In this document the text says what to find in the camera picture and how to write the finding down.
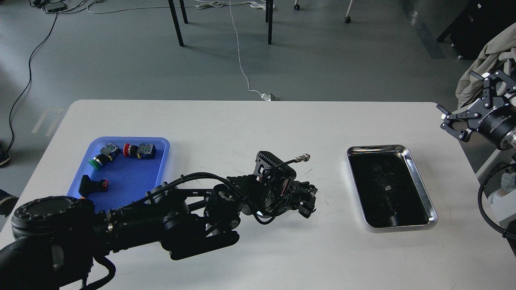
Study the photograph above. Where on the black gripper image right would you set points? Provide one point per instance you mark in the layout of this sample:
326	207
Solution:
492	116

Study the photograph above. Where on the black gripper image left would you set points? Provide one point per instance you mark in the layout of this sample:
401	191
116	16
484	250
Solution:
276	196

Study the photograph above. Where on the black robot arm image left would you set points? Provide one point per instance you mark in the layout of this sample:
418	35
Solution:
60	240

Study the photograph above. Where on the silver metal tray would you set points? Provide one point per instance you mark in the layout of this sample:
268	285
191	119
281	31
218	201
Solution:
395	198

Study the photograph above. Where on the blue plastic tray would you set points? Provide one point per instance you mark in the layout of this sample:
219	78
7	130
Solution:
129	178

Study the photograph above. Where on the beige jacket on chair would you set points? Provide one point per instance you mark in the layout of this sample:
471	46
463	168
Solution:
502	47

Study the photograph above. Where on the black furniture at corner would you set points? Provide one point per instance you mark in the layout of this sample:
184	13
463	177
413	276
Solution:
478	23

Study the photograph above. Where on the white power adapter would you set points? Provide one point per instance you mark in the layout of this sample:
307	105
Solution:
269	97

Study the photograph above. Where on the black table leg right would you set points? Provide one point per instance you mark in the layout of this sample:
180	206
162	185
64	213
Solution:
269	19

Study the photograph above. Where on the black table leg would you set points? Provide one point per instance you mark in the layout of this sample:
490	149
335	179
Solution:
173	12
269	19

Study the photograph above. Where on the black table leg left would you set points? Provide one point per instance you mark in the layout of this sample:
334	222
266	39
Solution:
173	12

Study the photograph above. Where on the black power strip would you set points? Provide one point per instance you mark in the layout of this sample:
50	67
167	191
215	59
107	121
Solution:
54	7

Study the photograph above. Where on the white chair frame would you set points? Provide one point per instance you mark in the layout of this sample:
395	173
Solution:
497	156

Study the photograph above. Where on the red push button switch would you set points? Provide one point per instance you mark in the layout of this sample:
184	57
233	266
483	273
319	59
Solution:
141	151

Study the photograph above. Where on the green push button switch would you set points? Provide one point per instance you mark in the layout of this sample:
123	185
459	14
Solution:
107	154

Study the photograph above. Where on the black push button switch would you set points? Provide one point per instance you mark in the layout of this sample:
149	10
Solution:
88	186

